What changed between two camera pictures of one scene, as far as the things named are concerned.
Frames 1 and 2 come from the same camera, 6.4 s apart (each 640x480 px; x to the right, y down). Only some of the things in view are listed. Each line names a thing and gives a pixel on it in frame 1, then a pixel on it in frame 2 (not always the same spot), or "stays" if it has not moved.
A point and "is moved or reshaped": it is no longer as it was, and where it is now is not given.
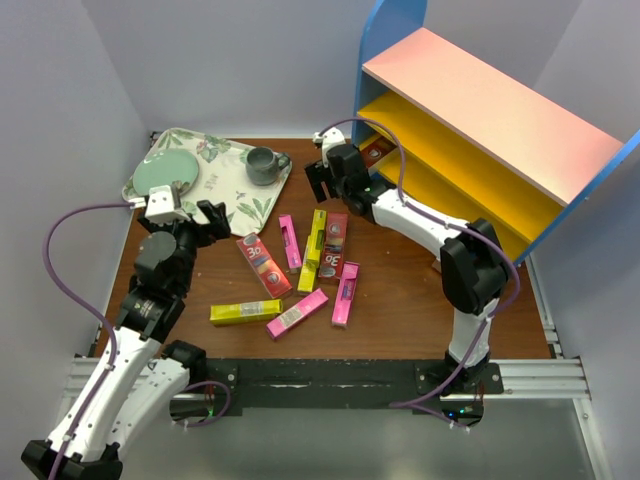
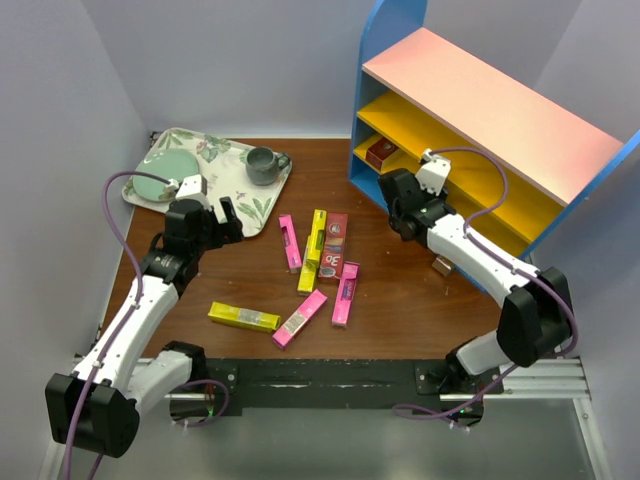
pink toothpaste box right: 345,294 stays
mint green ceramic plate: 162,167 stays
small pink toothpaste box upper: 289,241 stays
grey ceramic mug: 263,165 stays
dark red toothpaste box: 375,150 is moved or reshaped
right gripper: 318,175 -> 430,196
